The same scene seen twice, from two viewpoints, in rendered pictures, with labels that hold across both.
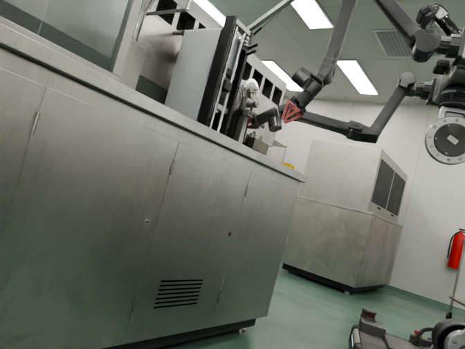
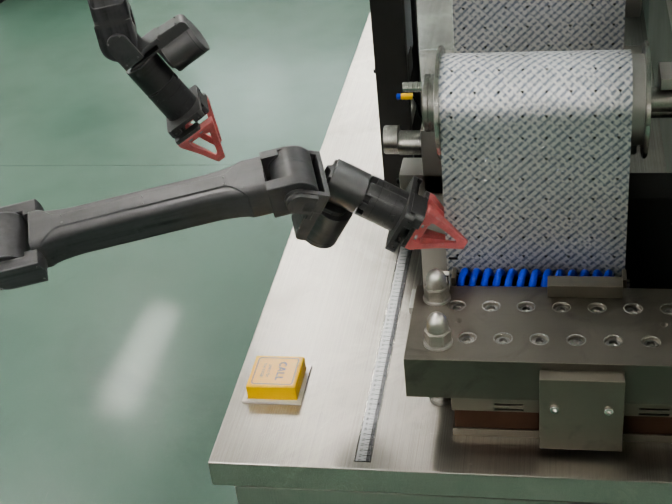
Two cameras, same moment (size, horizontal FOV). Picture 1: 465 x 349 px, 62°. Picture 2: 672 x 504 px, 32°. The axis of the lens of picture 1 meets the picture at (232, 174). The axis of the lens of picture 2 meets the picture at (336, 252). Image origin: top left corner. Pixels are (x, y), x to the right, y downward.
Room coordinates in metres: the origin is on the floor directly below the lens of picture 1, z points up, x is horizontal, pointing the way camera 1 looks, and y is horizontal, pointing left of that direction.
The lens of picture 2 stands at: (3.26, -0.68, 1.93)
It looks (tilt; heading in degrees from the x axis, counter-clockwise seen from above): 33 degrees down; 157
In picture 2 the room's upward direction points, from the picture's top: 6 degrees counter-clockwise
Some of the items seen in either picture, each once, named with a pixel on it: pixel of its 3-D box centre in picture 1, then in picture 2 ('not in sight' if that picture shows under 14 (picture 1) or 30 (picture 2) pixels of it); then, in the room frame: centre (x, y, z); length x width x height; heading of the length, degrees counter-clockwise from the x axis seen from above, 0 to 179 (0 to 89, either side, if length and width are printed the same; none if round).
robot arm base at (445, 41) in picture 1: (450, 46); not in sight; (1.44, -0.69, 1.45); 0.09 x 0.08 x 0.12; 163
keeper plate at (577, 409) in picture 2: not in sight; (581, 412); (2.38, 0.00, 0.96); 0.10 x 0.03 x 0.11; 54
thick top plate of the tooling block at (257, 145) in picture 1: (232, 142); (568, 342); (2.30, 0.05, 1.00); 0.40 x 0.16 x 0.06; 54
